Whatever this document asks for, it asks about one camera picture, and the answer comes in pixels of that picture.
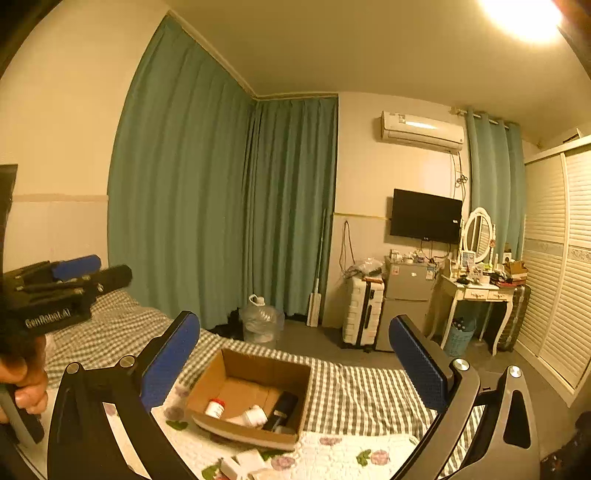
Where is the white power adapter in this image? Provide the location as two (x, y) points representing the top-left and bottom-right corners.
(219, 457), (245, 480)

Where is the white small box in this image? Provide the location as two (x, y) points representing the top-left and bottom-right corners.
(235, 449), (267, 475)

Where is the person's left hand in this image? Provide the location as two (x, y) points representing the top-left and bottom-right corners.
(1, 336), (48, 415)

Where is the white louvered wardrobe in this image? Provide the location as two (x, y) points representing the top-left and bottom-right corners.
(517, 136), (590, 406)

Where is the floral white quilt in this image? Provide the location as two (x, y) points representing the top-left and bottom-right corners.
(151, 387), (418, 479)

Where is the large green curtain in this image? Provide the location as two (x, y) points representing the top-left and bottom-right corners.
(107, 17), (339, 328)

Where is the blue waste basket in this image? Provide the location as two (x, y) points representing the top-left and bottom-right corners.
(444, 317), (477, 358)

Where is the white bottle red cap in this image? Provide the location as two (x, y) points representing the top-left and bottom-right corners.
(204, 398), (225, 419)

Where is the clear water jug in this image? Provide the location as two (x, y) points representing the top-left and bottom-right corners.
(239, 294), (284, 348)

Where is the dark striped suitcase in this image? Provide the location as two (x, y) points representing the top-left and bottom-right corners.
(498, 285), (531, 352)

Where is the brown cardboard box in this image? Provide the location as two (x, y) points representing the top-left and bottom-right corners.
(186, 348), (311, 451)

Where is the white dressing table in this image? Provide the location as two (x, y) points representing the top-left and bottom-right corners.
(428, 274), (515, 356)

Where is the grey checked bed sheet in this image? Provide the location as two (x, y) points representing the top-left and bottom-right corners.
(43, 289), (486, 476)

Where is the white plastic bottle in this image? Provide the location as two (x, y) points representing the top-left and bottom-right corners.
(226, 405), (267, 429)

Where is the silver mini fridge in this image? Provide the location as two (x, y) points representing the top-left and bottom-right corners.
(376, 259), (435, 352)

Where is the white mop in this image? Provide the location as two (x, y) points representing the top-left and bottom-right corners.
(307, 209), (327, 328)

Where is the black rectangular device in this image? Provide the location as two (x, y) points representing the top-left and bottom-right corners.
(263, 392), (298, 432)

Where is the white suitcase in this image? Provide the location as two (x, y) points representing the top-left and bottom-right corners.
(342, 277), (385, 348)

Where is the white oval vanity mirror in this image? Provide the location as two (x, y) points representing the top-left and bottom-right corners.
(460, 207), (496, 263)

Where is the small green window curtain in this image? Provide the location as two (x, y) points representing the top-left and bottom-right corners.
(465, 110), (526, 259)

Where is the white air conditioner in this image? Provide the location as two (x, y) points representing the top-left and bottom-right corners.
(381, 111), (465, 153)

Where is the ceiling lamp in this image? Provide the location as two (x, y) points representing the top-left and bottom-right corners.
(478, 0), (563, 45)

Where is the black wall television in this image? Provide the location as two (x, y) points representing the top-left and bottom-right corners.
(390, 189), (463, 245)

